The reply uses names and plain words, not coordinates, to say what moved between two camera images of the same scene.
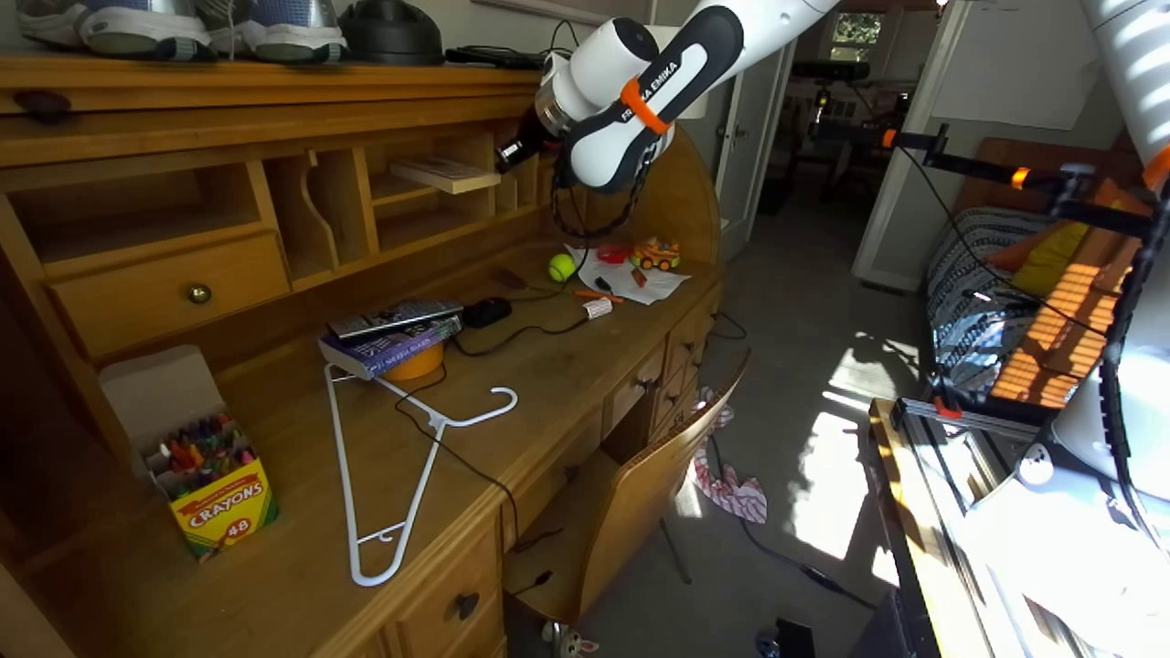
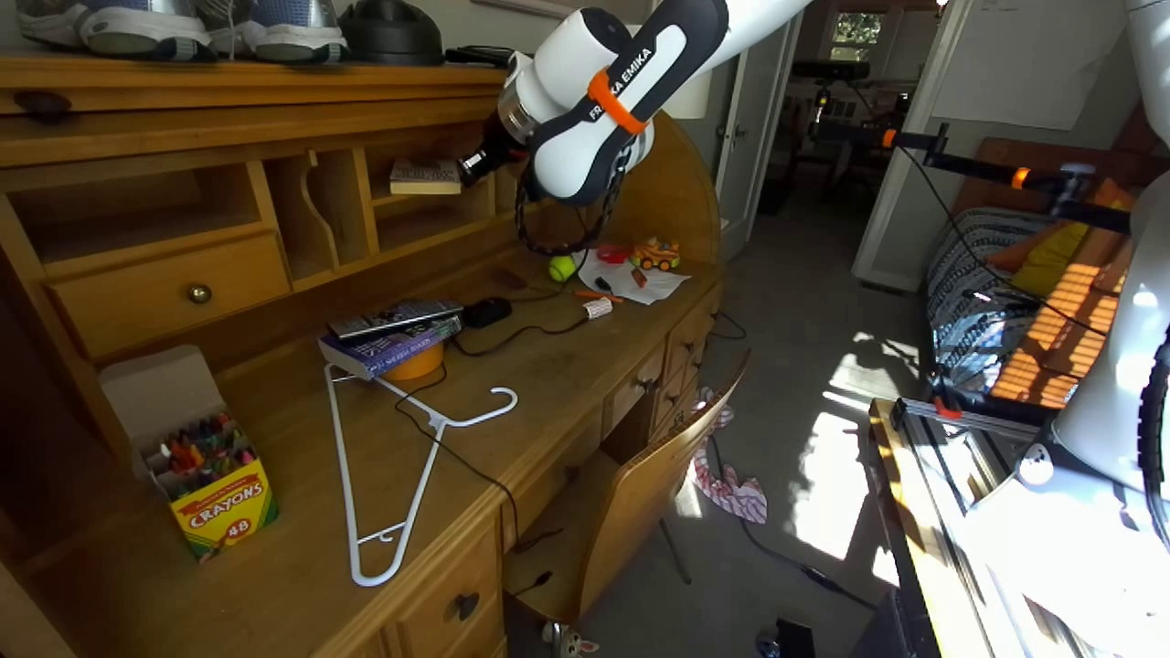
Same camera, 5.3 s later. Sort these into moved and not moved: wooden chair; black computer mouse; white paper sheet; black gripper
Moved: black gripper
Not moved: white paper sheet; black computer mouse; wooden chair
